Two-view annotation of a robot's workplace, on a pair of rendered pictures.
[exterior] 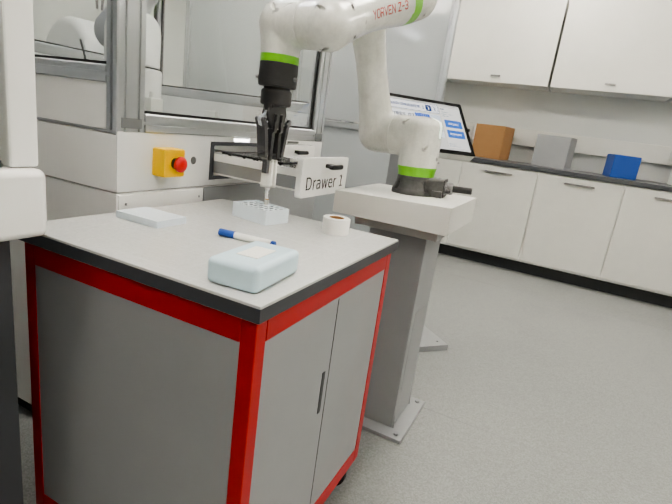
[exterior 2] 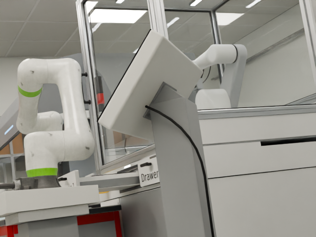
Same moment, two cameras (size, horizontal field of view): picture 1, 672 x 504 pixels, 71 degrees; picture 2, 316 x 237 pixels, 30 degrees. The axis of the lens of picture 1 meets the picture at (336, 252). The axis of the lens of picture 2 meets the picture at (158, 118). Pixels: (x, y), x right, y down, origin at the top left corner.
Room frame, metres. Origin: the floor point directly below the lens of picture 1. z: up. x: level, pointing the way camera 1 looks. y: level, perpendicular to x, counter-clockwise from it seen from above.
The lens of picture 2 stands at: (3.54, -1.78, 0.66)
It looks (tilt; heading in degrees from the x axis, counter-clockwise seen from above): 10 degrees up; 130
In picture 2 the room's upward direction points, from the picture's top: 8 degrees counter-clockwise
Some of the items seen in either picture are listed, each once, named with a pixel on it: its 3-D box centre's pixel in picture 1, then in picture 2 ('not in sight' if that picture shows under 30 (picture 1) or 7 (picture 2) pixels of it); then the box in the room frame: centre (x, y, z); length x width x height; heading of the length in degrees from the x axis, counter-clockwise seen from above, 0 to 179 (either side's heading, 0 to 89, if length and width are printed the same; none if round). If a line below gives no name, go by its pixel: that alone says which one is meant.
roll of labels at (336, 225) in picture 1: (335, 225); not in sight; (1.18, 0.01, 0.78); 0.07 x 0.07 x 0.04
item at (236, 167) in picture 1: (265, 168); (110, 183); (1.50, 0.26, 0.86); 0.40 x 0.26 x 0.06; 66
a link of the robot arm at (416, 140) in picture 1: (416, 146); (43, 154); (1.61, -0.22, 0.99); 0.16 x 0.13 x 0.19; 58
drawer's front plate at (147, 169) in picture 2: (293, 159); (153, 170); (1.82, 0.21, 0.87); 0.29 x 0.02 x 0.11; 156
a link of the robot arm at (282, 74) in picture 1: (276, 76); not in sight; (1.20, 0.20, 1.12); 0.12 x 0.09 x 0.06; 66
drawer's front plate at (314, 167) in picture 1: (323, 176); (68, 185); (1.42, 0.07, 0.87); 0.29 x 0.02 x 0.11; 156
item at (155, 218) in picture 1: (151, 216); not in sight; (1.05, 0.43, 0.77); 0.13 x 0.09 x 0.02; 66
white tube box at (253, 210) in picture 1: (260, 212); not in sight; (1.22, 0.21, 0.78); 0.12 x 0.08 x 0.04; 55
